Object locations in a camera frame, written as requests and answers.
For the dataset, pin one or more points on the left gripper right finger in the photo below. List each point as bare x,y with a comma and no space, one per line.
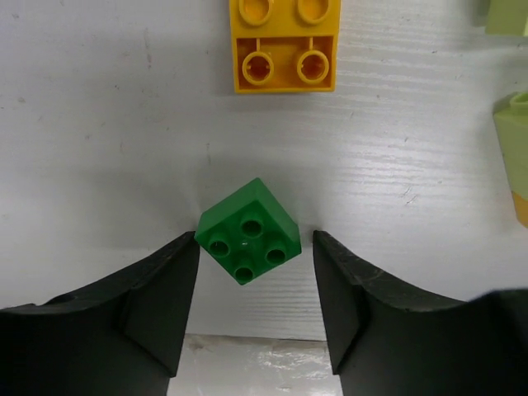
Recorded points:
388,337

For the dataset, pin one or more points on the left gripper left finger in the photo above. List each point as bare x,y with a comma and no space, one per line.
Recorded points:
120,335

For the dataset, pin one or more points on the dark green square lego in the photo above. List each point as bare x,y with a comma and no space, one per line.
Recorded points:
249,232

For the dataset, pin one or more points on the yellow orange long lego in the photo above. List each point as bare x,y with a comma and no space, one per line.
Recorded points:
284,46

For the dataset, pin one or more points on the lime green small lego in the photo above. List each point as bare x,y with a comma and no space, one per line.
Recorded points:
502,17

